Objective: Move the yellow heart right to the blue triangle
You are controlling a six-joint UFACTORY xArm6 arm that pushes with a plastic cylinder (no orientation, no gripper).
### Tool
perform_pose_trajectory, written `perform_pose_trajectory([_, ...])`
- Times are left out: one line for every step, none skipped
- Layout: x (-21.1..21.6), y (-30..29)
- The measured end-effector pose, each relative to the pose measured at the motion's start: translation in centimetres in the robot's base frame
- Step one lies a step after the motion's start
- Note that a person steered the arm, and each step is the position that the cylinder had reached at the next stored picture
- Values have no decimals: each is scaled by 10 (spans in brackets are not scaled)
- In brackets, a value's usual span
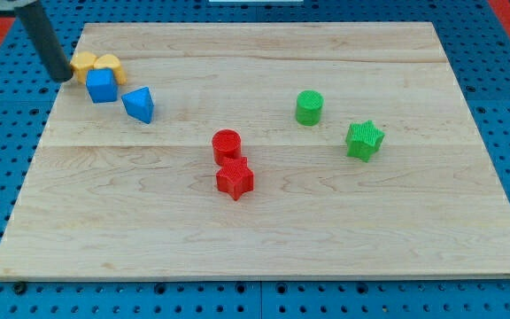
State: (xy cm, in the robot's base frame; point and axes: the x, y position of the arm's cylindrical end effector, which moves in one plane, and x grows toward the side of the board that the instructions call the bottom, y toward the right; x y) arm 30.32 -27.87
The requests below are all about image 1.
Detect blue triangle block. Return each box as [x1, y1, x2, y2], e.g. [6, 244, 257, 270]
[121, 87, 154, 124]

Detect yellow heart block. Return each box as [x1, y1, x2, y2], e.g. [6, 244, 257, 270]
[93, 53, 128, 85]

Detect light wooden board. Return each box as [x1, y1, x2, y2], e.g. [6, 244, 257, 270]
[0, 22, 510, 282]

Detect red star block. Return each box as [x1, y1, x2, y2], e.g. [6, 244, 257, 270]
[216, 157, 254, 200]

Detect red cylinder block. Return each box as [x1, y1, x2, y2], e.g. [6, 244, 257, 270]
[212, 129, 242, 166]

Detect green cylinder block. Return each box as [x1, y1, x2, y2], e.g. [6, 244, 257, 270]
[295, 90, 324, 126]

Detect green star block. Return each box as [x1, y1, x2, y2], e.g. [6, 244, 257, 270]
[345, 121, 385, 162]

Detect blue cube block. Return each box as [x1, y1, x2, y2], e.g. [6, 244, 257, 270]
[86, 68, 118, 103]

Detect yellow pentagon block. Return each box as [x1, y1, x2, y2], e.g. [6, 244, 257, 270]
[70, 51, 97, 84]

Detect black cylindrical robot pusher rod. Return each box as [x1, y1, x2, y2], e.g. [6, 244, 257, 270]
[13, 0, 73, 83]

